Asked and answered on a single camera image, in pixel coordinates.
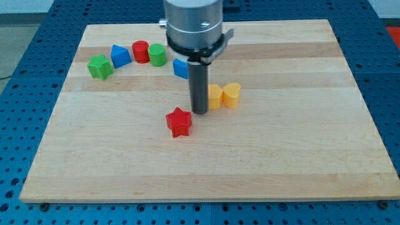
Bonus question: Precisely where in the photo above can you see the black clamp ring mount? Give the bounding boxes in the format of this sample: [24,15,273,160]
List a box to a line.
[166,29,234,65]

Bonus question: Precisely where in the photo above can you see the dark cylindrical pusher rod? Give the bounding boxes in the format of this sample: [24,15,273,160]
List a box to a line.
[187,61,209,114]

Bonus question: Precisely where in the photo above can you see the blue cube block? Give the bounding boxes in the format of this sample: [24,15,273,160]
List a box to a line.
[172,59,188,79]

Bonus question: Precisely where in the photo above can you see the red star block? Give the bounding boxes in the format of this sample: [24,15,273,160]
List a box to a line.
[166,107,192,138]

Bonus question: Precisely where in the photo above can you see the green star block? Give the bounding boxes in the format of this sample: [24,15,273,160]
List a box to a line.
[87,54,114,81]

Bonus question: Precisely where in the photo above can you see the yellow hexagon block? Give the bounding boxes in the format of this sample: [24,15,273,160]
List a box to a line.
[208,84,223,109]

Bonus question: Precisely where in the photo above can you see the yellow heart block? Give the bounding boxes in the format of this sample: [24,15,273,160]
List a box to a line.
[222,82,241,109]

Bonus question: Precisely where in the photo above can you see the green cylinder block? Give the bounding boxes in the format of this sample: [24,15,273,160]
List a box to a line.
[147,44,168,67]

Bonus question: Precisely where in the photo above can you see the red cylinder block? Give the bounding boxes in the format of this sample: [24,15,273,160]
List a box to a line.
[131,40,150,64]

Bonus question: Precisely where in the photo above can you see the blue triangle block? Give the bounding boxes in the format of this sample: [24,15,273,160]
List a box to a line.
[111,45,132,69]

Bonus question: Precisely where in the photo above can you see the wooden board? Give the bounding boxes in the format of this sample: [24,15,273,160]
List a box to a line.
[20,19,399,203]

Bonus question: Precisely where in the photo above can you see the red object at edge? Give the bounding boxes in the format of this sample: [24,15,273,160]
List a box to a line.
[386,26,400,49]

